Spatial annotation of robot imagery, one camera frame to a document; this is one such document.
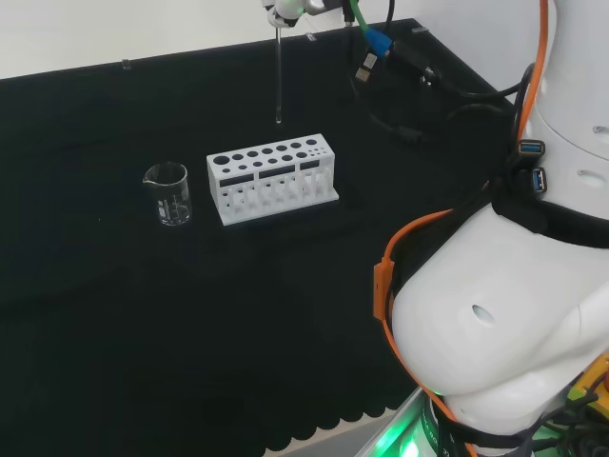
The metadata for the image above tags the green cable with blue plug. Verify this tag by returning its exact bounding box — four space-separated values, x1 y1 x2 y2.
348 0 397 61

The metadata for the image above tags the black bench cloth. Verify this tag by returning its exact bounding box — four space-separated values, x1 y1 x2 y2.
0 17 518 457

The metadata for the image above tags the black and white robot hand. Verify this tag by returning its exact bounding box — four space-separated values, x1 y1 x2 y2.
263 0 306 29

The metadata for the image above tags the white test tube rack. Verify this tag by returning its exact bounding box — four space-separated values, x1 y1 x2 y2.
205 133 341 227

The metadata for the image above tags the orange cable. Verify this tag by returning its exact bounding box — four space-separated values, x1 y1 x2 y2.
372 0 556 457

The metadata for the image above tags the clear glass beaker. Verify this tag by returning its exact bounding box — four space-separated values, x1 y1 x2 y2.
142 162 194 228

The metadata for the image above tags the black hub with blue ports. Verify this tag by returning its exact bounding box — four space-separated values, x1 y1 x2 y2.
516 138 549 195

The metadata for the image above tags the black cable with silver plug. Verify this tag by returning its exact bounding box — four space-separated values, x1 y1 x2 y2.
352 0 397 88

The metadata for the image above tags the black cable bundle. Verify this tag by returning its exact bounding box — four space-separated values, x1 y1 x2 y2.
349 40 537 144

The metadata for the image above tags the glass rod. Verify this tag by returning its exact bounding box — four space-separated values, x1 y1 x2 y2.
273 26 285 127

